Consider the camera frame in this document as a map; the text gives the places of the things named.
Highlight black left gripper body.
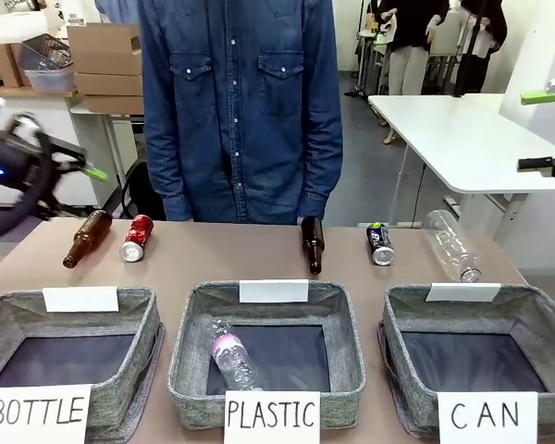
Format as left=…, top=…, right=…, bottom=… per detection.
left=0, top=113, right=61, bottom=204

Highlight person's left forearm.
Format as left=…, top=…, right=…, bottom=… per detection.
left=300, top=105, right=345, bottom=219

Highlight person's right forearm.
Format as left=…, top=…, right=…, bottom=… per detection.
left=141, top=105, right=191, bottom=222

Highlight red drink can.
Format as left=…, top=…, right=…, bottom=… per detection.
left=118, top=214, right=155, bottom=264

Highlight grey basket marked bottle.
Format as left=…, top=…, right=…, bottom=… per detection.
left=0, top=286, right=167, bottom=444

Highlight dark blue drink can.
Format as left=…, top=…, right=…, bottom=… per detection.
left=365, top=222, right=396, bottom=267

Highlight grey basket marked can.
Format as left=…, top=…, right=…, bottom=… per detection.
left=376, top=283, right=555, bottom=440

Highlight paper sign reading can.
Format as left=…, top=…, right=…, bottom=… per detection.
left=436, top=390, right=539, bottom=444

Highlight grey basket marked plastic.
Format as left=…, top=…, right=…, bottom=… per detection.
left=166, top=279, right=367, bottom=429

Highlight white panel board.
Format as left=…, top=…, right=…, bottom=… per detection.
left=498, top=0, right=555, bottom=150

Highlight white desk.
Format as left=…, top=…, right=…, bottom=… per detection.
left=0, top=86, right=147, bottom=218

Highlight light brown glass bottle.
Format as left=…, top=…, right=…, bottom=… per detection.
left=62, top=209, right=114, bottom=270

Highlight black office chair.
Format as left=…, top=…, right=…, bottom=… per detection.
left=119, top=162, right=167, bottom=222

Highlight black tripod pole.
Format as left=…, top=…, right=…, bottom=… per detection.
left=451, top=0, right=487, bottom=98

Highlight white background table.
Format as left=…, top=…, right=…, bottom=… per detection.
left=367, top=92, right=555, bottom=230

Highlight background person black coat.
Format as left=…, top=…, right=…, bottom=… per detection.
left=460, top=0, right=509, bottom=93

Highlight small cardboard box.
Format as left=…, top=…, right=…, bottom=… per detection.
left=0, top=42, right=34, bottom=89

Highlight clear plastic bin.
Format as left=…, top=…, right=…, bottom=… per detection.
left=17, top=34, right=78, bottom=93

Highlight blank white card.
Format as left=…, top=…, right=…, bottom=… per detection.
left=42, top=286, right=120, bottom=314
left=239, top=278, right=310, bottom=304
left=425, top=282, right=502, bottom=303

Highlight stacked cardboard boxes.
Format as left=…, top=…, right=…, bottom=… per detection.
left=66, top=22, right=145, bottom=115

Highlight clear plastic bottle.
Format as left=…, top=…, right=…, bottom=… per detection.
left=421, top=209, right=484, bottom=284

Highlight white foam sheet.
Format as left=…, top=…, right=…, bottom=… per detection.
left=0, top=10, right=48, bottom=46

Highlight background person beige trousers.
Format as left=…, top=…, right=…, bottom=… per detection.
left=374, top=0, right=450, bottom=97

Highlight person in denim shirt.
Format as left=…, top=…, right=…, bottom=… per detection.
left=137, top=0, right=345, bottom=227

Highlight paper sign reading bottle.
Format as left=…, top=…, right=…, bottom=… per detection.
left=0, top=383, right=93, bottom=444

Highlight pink-label plastic bottle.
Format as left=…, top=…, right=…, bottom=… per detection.
left=204, top=317, right=264, bottom=390

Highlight dark brown glass bottle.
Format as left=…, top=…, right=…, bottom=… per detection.
left=301, top=215, right=326, bottom=277

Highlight paper sign reading plastic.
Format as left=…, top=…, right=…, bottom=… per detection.
left=223, top=389, right=322, bottom=444

